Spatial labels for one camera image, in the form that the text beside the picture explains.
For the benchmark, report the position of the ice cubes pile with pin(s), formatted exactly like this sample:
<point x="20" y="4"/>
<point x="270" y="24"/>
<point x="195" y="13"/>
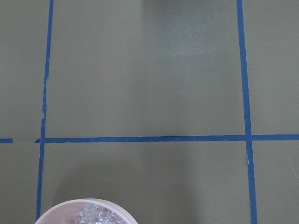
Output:
<point x="96" y="214"/>

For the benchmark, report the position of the pink bowl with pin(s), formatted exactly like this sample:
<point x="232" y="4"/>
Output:
<point x="65" y="213"/>

